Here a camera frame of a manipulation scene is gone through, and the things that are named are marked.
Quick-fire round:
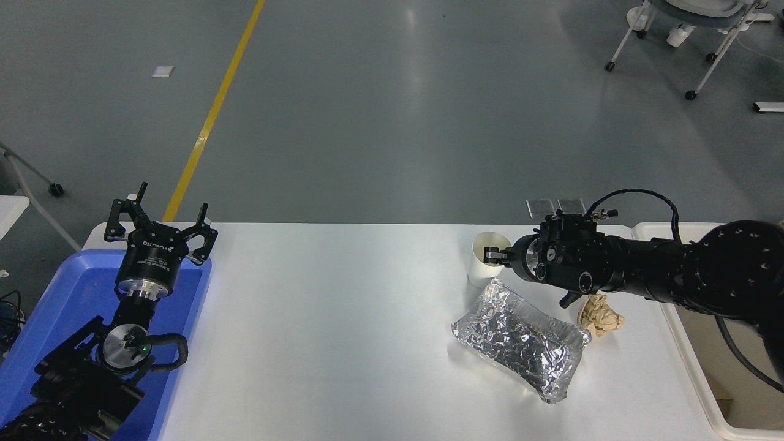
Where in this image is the blue plastic tray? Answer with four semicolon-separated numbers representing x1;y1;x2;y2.
0;248;213;441

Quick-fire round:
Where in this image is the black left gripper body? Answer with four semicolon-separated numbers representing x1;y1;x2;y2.
116;222;188;290

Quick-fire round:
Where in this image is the large pale plastic bin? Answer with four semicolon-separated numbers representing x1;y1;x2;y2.
631;222;784;441

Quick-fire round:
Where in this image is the black cable bundle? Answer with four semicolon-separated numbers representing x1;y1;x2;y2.
0;290;27;357

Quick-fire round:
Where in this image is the crumpled silver foil tray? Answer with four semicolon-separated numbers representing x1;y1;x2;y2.
452;277;592;405

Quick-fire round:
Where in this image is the grey wheeled cart frame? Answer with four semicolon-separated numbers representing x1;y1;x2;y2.
0;141;83;252

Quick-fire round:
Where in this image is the white paper cup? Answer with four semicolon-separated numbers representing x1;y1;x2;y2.
468;231;513;288

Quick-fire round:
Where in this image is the white rolling chair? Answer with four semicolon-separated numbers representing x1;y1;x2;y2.
605;0;776;101

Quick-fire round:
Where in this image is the crumpled tan paper ball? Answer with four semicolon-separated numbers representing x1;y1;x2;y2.
577;294;626;338

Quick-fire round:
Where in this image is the white side table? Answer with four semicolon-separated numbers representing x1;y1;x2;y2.
0;195;31;241

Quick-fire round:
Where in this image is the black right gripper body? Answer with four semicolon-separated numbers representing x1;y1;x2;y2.
509;235;533;281

